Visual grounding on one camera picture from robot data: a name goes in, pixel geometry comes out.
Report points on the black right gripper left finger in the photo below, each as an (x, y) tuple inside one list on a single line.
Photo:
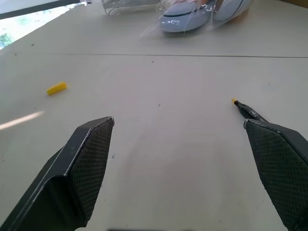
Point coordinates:
[(72, 178)]

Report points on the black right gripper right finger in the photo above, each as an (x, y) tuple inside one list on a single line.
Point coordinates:
[(281, 166)]

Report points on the black marker yellow tip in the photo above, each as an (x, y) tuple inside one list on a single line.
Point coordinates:
[(249, 111)]

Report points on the yellow marker cap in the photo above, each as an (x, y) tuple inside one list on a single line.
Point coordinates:
[(56, 88)]

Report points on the light blue shoe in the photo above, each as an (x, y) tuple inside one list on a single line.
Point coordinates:
[(232, 9), (184, 20)]

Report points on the blue shoes in plastic bag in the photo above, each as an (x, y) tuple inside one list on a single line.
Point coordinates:
[(192, 16)]

